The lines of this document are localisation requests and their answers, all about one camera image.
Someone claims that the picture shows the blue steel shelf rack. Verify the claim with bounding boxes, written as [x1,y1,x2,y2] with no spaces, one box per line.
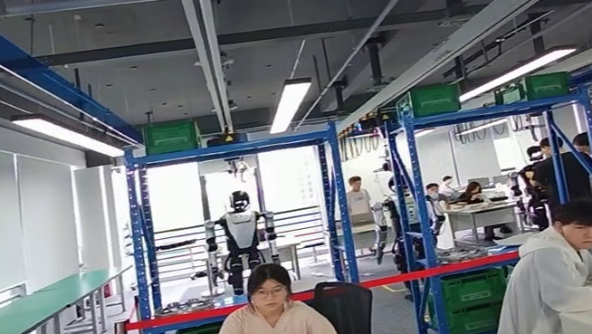
[377,76,592,334]
[107,114,373,334]

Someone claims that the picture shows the ceiling light bar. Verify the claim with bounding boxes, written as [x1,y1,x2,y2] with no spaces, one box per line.
[453,43,583,103]
[11,99,126,174]
[262,75,320,136]

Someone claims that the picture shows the silver black humanoid robot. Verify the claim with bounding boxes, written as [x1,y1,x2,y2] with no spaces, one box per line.
[362,172,431,280]
[197,185,288,300]

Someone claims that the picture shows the black office chair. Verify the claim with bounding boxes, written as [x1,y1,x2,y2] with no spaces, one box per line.
[302,273,380,334]

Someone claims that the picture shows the red barrier tape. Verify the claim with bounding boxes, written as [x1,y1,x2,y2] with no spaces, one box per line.
[125,238,592,334]

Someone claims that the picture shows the round metal parts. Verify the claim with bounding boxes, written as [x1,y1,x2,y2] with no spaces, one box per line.
[152,296,215,320]
[435,242,490,267]

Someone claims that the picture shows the grey work table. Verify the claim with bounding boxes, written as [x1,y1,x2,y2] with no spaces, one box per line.
[446,196,522,249]

